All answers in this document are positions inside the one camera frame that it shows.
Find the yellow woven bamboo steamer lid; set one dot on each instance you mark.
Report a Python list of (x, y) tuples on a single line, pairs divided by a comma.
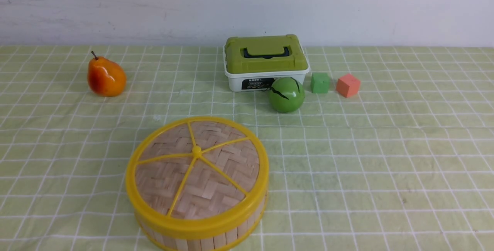
[(199, 177)]

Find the green lidded white storage box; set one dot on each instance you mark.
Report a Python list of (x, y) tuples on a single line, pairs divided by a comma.
[(254, 63)]

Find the green foam cube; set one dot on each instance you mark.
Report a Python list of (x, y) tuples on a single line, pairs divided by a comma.
[(320, 83)]

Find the yellow bamboo steamer basket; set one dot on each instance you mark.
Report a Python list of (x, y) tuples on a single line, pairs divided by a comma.
[(220, 242)]

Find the orange foam cube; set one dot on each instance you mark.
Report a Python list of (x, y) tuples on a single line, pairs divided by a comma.
[(348, 86)]

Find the green toy apple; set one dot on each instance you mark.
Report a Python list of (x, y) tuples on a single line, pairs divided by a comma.
[(286, 95)]

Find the green checkered tablecloth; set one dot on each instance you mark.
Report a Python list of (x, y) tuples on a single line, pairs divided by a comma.
[(404, 165)]

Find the orange toy pear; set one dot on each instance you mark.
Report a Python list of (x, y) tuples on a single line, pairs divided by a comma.
[(105, 77)]

